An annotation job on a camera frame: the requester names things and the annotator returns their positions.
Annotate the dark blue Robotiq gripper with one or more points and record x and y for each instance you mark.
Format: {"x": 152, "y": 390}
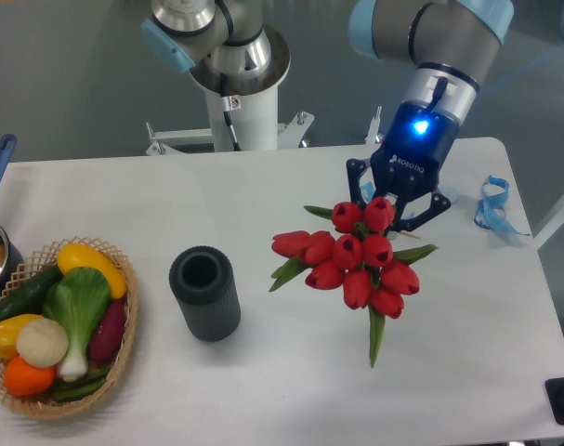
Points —
{"x": 407, "y": 164}

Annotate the red tulip bouquet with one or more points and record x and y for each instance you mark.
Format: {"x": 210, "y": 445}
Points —
{"x": 360, "y": 261}

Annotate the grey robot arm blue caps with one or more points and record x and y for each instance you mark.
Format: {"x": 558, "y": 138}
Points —
{"x": 452, "y": 45}

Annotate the dark grey ribbed vase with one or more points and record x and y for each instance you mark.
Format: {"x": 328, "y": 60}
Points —
{"x": 202, "y": 281}

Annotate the purple sweet potato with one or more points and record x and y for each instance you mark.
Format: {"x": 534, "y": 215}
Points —
{"x": 107, "y": 339}

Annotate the green bok choy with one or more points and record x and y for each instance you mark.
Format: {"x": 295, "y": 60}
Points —
{"x": 77, "y": 303}

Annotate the woven wicker basket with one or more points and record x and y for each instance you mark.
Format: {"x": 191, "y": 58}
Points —
{"x": 42, "y": 407}

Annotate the green bean pods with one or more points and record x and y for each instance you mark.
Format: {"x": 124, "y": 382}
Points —
{"x": 79, "y": 389}

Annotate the dark green cucumber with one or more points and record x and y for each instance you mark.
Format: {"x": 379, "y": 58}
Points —
{"x": 29, "y": 297}

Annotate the cream white garlic bulb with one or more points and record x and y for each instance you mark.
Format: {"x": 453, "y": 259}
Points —
{"x": 42, "y": 343}

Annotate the orange fruit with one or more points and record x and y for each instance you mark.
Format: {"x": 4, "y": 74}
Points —
{"x": 21, "y": 379}

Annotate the yellow bell pepper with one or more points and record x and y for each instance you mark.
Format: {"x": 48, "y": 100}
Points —
{"x": 9, "y": 331}

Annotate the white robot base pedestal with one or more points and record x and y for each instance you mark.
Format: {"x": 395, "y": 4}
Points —
{"x": 239, "y": 63}

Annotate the white frame at right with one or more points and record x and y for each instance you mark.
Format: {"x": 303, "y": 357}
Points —
{"x": 551, "y": 223}

